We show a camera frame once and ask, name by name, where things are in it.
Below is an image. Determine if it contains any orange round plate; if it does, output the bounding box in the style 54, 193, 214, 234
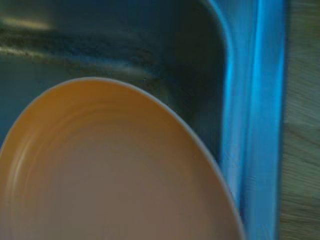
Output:
0, 76, 245, 240

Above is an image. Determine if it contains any stainless steel double sink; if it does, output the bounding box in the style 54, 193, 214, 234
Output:
0, 0, 287, 240

